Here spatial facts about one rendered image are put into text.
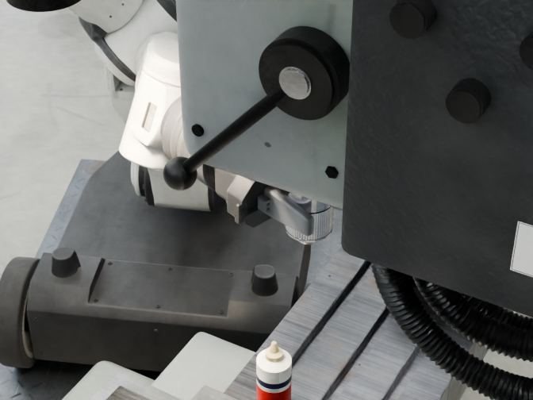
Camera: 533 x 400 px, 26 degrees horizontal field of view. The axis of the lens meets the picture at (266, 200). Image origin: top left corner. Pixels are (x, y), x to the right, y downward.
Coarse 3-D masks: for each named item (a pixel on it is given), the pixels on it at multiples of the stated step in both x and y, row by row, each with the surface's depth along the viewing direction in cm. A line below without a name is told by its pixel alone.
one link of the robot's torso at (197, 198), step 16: (112, 80) 186; (112, 96) 188; (128, 96) 188; (128, 112) 190; (144, 176) 208; (160, 176) 204; (144, 192) 209; (160, 192) 208; (176, 192) 208; (192, 192) 207; (208, 192) 207; (176, 208) 213; (192, 208) 211; (208, 208) 210
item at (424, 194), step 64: (384, 0) 52; (448, 0) 50; (512, 0) 49; (384, 64) 54; (448, 64) 52; (512, 64) 50; (384, 128) 56; (448, 128) 54; (512, 128) 52; (384, 192) 58; (448, 192) 56; (512, 192) 54; (384, 256) 60; (448, 256) 58; (512, 256) 56
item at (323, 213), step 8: (296, 200) 110; (304, 200) 109; (312, 200) 109; (304, 208) 110; (312, 208) 110; (320, 208) 110; (328, 208) 111; (320, 216) 111; (328, 216) 112; (320, 224) 111; (328, 224) 112; (288, 232) 113; (296, 232) 112; (320, 232) 112; (328, 232) 113; (304, 240) 112; (312, 240) 112
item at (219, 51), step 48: (192, 0) 93; (240, 0) 91; (288, 0) 88; (336, 0) 86; (192, 48) 96; (240, 48) 93; (192, 96) 99; (240, 96) 96; (192, 144) 102; (240, 144) 99; (288, 144) 96; (336, 144) 94; (336, 192) 96
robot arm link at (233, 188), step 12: (180, 144) 118; (204, 168) 116; (216, 168) 114; (204, 180) 117; (216, 180) 115; (228, 180) 114; (240, 180) 111; (252, 180) 110; (228, 192) 111; (240, 192) 111; (252, 192) 111; (228, 204) 112; (240, 204) 111; (252, 204) 113; (240, 216) 111; (252, 216) 112; (264, 216) 114
